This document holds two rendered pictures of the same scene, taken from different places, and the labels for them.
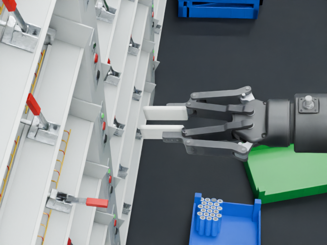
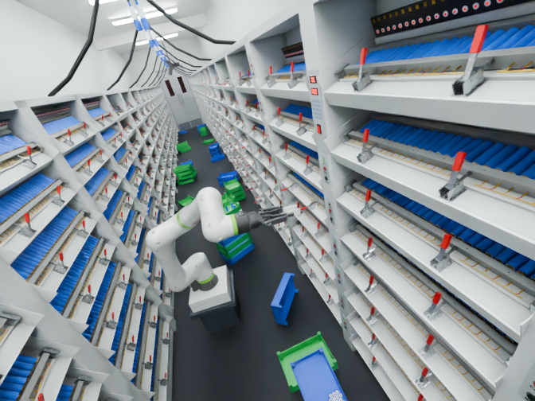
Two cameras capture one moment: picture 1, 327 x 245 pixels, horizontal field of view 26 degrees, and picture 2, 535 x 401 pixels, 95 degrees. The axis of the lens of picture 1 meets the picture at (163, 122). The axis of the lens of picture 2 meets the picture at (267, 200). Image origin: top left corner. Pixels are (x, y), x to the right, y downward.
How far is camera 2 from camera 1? 1.61 m
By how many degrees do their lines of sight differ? 96
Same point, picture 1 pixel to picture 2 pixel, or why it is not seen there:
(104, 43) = (355, 248)
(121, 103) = (384, 338)
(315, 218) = not seen: outside the picture
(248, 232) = not seen: outside the picture
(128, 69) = (406, 364)
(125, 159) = (377, 355)
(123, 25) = (402, 327)
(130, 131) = (392, 375)
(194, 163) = not seen: outside the picture
